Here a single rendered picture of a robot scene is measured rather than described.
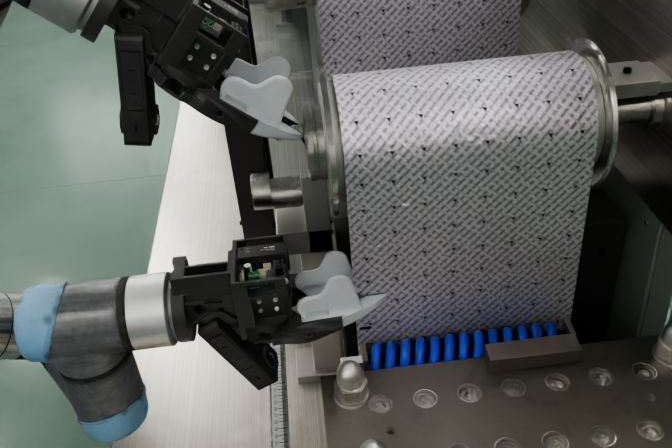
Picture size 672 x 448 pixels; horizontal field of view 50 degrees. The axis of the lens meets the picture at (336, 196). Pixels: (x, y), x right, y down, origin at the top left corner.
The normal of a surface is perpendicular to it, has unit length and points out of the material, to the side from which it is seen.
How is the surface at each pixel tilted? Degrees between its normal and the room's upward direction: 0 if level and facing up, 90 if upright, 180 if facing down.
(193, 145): 0
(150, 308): 44
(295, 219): 0
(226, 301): 90
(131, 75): 92
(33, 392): 0
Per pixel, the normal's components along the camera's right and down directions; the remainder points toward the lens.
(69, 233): -0.07, -0.83
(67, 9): 0.00, 0.67
